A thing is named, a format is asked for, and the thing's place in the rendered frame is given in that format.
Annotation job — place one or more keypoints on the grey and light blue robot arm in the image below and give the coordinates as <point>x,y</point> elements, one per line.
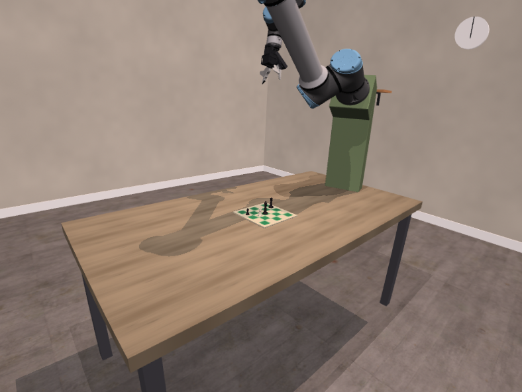
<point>317,84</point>

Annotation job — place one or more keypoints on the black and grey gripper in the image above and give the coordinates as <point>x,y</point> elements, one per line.
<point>271,61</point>

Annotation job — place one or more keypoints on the green and cream chessboard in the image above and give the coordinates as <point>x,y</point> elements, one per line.
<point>275,215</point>

